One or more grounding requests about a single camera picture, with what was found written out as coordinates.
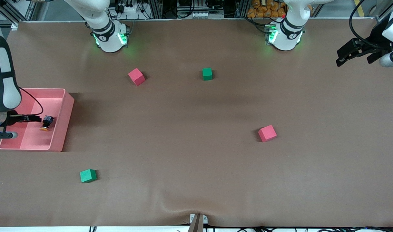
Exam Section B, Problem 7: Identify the yellow push button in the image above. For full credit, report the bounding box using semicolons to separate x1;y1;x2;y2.
40;115;55;132

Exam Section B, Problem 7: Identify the pink plastic bin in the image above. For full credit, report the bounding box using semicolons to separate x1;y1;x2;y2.
0;88;75;152

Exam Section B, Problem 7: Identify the pile of orange goods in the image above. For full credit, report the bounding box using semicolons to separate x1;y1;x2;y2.
247;0;287;19

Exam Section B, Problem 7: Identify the pink foam cube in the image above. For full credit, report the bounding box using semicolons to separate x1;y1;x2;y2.
258;125;278;143
128;68;146;86

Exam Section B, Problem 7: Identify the white power strip with plugs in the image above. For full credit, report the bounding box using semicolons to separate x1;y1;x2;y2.
116;0;139;14

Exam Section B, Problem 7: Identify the long white power strip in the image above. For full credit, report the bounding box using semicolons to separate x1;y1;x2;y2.
176;11;225;20

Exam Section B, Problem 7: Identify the brown table mat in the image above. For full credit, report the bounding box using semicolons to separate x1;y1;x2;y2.
0;19;393;228

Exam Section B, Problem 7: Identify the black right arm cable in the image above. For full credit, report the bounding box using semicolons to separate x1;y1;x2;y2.
18;86;44;116

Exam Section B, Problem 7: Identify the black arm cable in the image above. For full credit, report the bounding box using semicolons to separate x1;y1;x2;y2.
18;86;44;116
349;0;388;49

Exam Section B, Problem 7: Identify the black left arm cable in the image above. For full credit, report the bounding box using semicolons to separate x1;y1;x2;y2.
349;0;388;49

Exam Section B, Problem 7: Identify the aluminium frame rail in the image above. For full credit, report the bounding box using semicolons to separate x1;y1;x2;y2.
375;0;393;20
0;0;39;30

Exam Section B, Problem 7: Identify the aluminium profile post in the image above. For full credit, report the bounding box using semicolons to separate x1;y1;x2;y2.
188;215;204;232

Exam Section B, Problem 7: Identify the metal clamp bracket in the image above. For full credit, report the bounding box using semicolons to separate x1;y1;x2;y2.
190;213;208;225

